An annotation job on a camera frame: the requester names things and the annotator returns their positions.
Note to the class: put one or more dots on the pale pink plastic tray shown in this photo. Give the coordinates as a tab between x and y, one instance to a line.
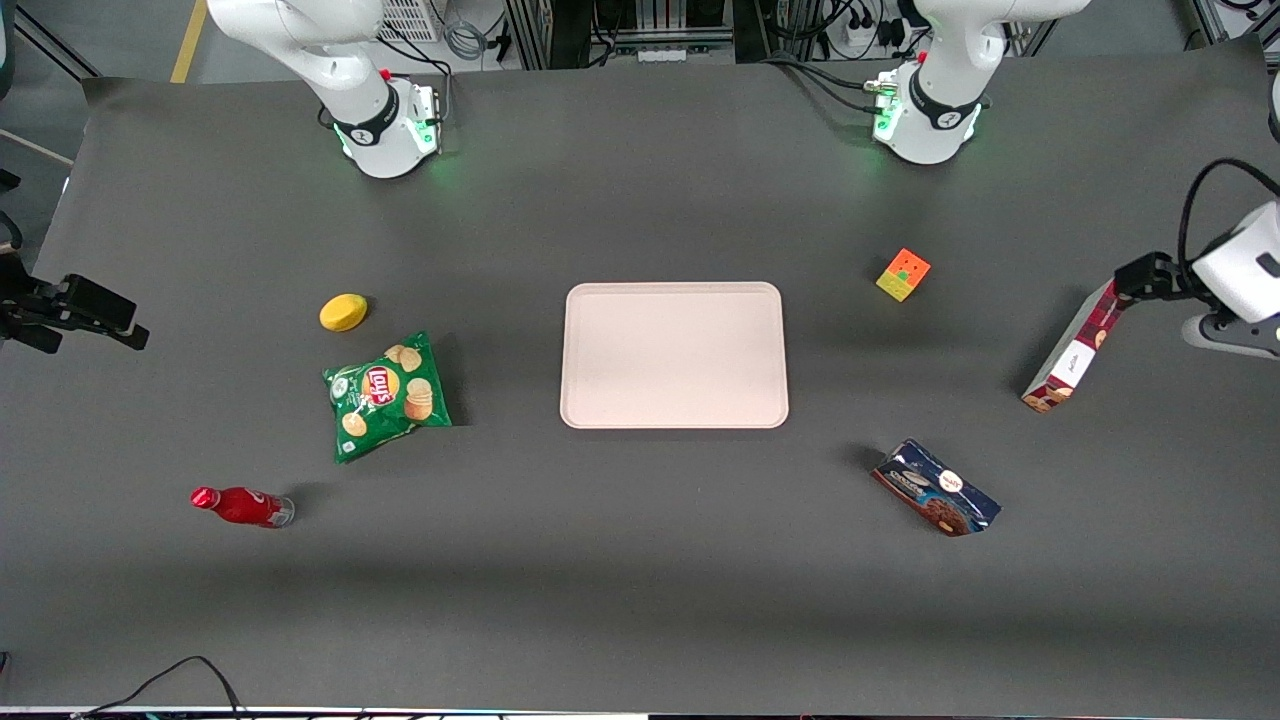
674	355

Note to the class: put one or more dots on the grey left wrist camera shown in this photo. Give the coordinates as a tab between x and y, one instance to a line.
1235	335

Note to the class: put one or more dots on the green potato chips bag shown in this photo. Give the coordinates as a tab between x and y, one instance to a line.
387	395

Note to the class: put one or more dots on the colourful puzzle cube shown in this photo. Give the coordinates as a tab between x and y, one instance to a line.
903	274

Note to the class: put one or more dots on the white power strip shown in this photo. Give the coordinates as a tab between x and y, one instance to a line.
872	32

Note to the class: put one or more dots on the yellow lemon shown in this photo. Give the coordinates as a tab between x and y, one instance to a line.
343	312

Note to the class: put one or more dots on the aluminium frame post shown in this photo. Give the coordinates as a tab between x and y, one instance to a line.
525	32

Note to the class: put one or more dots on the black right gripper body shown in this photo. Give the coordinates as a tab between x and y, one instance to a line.
28	305

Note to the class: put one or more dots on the dark grey table mat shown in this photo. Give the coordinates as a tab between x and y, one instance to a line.
640	560

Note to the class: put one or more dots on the white perforated box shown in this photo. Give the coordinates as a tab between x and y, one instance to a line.
410	18

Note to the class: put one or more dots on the red cola bottle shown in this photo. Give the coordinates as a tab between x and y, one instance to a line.
243	506

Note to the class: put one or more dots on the red cookie box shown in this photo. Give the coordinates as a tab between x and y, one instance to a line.
1075	350

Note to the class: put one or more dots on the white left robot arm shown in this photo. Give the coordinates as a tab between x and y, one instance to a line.
945	75

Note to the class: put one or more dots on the blue chocolate cookie bag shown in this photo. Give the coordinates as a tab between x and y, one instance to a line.
937	490

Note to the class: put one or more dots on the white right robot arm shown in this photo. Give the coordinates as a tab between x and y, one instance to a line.
330	60

